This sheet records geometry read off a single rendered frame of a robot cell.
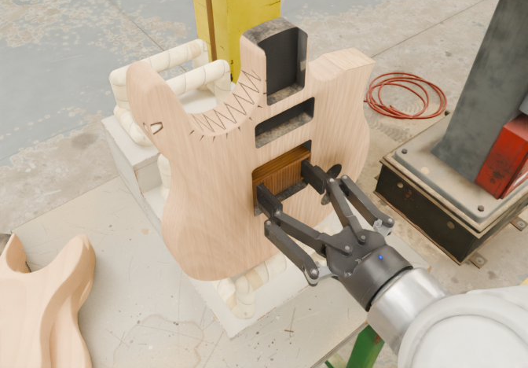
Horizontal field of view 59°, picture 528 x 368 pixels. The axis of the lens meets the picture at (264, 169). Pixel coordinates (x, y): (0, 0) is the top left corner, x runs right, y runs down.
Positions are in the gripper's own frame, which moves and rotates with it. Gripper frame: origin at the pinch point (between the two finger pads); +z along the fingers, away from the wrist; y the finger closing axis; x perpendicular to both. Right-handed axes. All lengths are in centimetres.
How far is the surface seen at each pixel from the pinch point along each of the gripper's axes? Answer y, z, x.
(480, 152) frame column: 111, 20, -79
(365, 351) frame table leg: 20, -11, -70
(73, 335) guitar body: -34.2, 9.6, -23.4
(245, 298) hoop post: -9.1, -2.5, -20.4
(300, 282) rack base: 2.8, -2.3, -28.4
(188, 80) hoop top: 1.1, 29.6, -1.5
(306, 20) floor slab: 165, 188, -121
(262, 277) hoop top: -5.5, -2.3, -17.9
